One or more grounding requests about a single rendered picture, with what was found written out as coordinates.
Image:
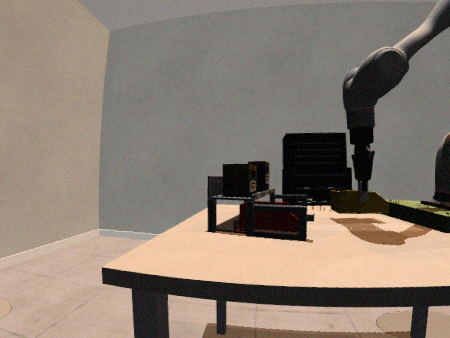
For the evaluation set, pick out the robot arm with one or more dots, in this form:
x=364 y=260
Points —
x=380 y=72

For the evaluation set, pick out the red bin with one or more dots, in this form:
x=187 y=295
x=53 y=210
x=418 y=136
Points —
x=272 y=221

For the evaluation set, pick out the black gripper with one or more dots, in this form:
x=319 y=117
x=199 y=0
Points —
x=362 y=137

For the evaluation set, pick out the yellow bin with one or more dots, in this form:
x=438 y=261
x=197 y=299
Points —
x=347 y=202

